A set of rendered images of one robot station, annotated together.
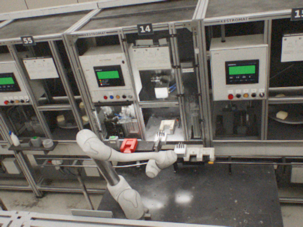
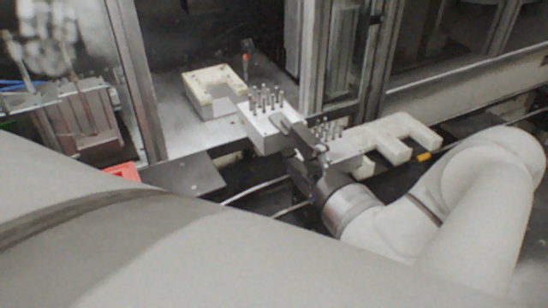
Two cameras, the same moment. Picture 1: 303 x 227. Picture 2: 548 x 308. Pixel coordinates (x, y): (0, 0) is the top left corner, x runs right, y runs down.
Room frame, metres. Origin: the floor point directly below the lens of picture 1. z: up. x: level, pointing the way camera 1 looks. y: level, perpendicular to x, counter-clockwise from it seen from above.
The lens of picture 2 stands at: (1.78, 0.43, 1.52)
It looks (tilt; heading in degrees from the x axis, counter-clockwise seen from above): 40 degrees down; 314
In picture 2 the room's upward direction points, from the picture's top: straight up
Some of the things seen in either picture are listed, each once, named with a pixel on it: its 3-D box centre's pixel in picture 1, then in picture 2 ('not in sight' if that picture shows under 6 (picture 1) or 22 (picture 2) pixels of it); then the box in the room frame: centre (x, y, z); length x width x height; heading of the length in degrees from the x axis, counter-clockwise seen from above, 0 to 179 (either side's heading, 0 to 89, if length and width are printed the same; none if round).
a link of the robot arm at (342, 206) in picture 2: not in sight; (352, 213); (1.99, 0.04, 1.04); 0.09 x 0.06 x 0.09; 72
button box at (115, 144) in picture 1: (114, 142); not in sight; (2.44, 0.40, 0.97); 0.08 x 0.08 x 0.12; 72
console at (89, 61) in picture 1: (111, 73); not in sight; (2.62, 0.28, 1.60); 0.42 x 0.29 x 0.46; 72
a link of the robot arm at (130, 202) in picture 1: (131, 202); not in sight; (1.76, 0.29, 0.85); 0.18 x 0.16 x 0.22; 28
